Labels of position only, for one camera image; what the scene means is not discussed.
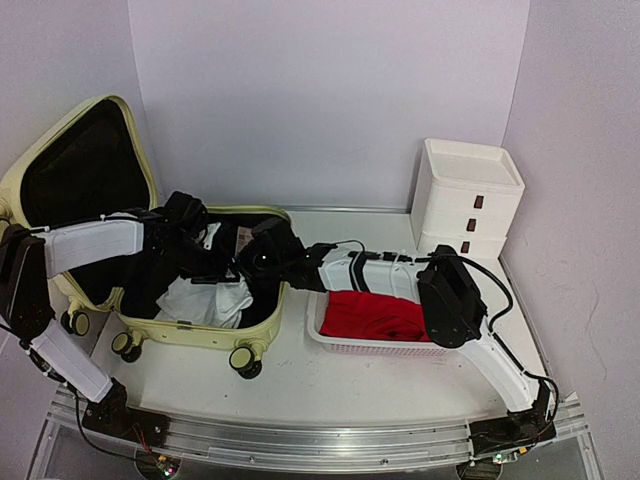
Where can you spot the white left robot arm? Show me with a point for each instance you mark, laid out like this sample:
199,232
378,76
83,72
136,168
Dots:
39,297

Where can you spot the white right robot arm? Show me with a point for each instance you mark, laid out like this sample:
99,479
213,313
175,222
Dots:
452,311

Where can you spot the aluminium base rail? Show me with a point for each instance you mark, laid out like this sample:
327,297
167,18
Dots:
186,447

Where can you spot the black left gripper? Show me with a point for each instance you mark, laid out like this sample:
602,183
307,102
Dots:
215,271

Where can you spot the pale green hard-shell suitcase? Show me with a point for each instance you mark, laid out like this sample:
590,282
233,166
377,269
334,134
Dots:
91,163

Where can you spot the white three-drawer storage cabinet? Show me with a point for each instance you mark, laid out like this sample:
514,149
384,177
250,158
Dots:
466,196

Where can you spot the white printed t-shirt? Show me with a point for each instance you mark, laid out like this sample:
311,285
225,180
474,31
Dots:
211,305

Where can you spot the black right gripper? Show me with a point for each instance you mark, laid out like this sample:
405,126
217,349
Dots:
245,258

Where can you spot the white plastic mesh basket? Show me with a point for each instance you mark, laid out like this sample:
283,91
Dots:
315,315

